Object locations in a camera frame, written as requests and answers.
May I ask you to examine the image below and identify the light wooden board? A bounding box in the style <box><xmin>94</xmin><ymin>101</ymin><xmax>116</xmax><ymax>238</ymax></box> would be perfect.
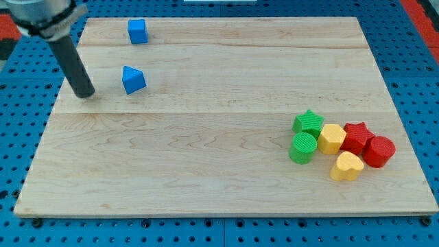
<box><xmin>14</xmin><ymin>17</ymin><xmax>438</xmax><ymax>219</ymax></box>

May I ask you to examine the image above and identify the red star block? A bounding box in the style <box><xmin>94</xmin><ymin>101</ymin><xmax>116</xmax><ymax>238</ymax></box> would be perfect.
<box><xmin>340</xmin><ymin>122</ymin><xmax>375</xmax><ymax>155</ymax></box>

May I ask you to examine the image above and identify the green circle block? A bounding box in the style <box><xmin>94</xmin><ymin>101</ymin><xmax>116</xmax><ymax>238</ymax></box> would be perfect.
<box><xmin>289</xmin><ymin>132</ymin><xmax>317</xmax><ymax>165</ymax></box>

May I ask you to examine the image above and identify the red circle block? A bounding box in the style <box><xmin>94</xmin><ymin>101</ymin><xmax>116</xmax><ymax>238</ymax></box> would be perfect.
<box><xmin>362</xmin><ymin>136</ymin><xmax>396</xmax><ymax>168</ymax></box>

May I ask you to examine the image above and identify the yellow heart block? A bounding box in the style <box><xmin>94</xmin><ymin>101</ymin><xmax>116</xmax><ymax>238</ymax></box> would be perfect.
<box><xmin>330</xmin><ymin>151</ymin><xmax>364</xmax><ymax>181</ymax></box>

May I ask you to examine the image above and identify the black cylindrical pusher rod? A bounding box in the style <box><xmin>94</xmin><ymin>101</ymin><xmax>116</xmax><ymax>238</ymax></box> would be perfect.
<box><xmin>48</xmin><ymin>35</ymin><xmax>95</xmax><ymax>98</ymax></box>

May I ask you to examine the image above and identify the green star block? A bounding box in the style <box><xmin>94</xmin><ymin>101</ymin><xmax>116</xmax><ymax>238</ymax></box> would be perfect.
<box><xmin>292</xmin><ymin>110</ymin><xmax>324</xmax><ymax>140</ymax></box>

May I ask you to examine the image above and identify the yellow hexagon block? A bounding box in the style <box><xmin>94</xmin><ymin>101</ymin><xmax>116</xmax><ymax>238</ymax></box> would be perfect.
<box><xmin>318</xmin><ymin>123</ymin><xmax>347</xmax><ymax>154</ymax></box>

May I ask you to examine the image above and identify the blue cube block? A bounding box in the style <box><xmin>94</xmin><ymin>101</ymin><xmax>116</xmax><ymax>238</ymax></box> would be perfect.
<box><xmin>128</xmin><ymin>19</ymin><xmax>148</xmax><ymax>44</ymax></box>

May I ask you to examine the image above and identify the blue triangle block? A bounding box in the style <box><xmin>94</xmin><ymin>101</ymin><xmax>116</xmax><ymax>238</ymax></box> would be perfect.
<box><xmin>122</xmin><ymin>66</ymin><xmax>147</xmax><ymax>95</ymax></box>

